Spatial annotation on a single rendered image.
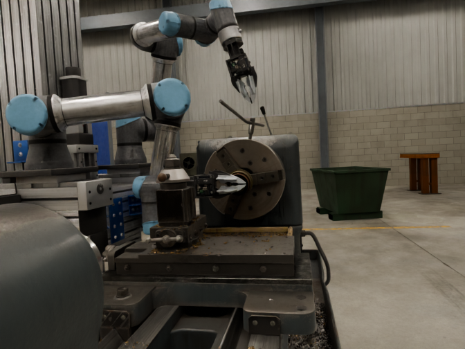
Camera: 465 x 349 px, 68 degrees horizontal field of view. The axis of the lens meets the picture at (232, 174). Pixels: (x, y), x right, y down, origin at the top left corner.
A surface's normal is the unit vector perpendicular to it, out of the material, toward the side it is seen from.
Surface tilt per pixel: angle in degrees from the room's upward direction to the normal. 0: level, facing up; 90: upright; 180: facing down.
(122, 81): 90
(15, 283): 65
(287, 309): 0
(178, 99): 89
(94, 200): 90
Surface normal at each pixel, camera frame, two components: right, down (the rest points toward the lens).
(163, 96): 0.34, 0.02
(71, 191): -0.28, 0.07
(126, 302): -0.05, -1.00
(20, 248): 0.65, -0.74
